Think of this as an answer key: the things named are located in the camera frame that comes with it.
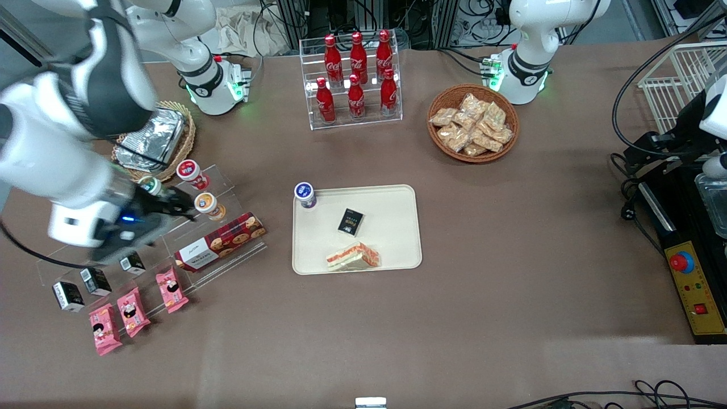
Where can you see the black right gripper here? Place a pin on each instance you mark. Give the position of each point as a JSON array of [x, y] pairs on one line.
[[149, 207]]

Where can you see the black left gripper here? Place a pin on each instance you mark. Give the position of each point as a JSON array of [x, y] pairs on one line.
[[685, 135]]

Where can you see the triangle sandwich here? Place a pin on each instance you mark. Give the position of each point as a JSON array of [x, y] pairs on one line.
[[352, 258]]

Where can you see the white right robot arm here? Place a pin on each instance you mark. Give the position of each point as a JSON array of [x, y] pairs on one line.
[[57, 165]]

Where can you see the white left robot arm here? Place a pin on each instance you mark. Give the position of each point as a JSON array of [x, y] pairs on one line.
[[531, 62]]

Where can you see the cream plastic tray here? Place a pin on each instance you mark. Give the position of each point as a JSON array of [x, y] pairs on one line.
[[386, 227]]

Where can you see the orange lid yogurt cup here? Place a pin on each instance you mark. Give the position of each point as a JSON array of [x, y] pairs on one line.
[[208, 205]]

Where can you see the red lid yogurt cup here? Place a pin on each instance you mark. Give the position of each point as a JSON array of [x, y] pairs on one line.
[[191, 172]]

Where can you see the green lid yogurt cup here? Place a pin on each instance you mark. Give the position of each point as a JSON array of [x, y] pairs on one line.
[[150, 184]]

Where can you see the clear acrylic stepped stand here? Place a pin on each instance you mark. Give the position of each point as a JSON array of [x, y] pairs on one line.
[[62, 272], [227, 187]]

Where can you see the red plaid cookie box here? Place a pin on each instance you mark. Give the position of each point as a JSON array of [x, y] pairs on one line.
[[218, 241]]

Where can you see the oval light wicker basket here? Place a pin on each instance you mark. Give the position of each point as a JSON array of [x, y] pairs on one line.
[[188, 142]]

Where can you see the silver foil container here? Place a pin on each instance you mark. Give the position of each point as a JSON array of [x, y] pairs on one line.
[[159, 139]]

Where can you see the small black white carton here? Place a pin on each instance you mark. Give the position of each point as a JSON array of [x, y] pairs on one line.
[[68, 296], [133, 263], [95, 282]]

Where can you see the clear plastic container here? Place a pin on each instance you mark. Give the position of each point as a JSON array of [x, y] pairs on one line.
[[714, 201]]

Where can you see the black equipment base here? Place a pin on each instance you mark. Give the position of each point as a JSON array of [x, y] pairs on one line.
[[681, 227]]

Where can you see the pink snack packet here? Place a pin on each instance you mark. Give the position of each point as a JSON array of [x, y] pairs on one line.
[[172, 289], [105, 330], [133, 312]]

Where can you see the red emergency stop button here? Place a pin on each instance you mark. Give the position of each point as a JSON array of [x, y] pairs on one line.
[[680, 262]]

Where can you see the blue lid yogurt cup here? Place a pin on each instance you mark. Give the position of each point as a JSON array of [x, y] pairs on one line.
[[305, 194]]

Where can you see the yellow control panel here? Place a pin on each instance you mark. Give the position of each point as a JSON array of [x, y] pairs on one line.
[[696, 292]]

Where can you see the clear wrapped cracker packet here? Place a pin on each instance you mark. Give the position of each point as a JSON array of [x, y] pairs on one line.
[[486, 141], [454, 138], [443, 117], [494, 116], [475, 150], [471, 103], [464, 121], [503, 135]]

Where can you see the black box with gold print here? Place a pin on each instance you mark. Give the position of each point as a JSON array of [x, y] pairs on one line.
[[350, 222]]

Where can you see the red cola bottle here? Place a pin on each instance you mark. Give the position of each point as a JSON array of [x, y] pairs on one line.
[[384, 54], [389, 96], [356, 101], [358, 57], [325, 105], [333, 59]]

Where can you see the crumpled beige paper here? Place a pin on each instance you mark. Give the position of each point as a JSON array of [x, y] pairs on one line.
[[238, 31]]

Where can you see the clear acrylic bottle rack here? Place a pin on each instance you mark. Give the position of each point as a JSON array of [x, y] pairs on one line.
[[369, 122]]

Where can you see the round brown wicker basket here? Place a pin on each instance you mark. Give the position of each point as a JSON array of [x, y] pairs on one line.
[[448, 153]]

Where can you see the small white device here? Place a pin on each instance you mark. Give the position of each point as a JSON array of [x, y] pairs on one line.
[[370, 403]]

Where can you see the aluminium frame rack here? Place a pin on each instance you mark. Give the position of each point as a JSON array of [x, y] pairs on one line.
[[431, 23]]

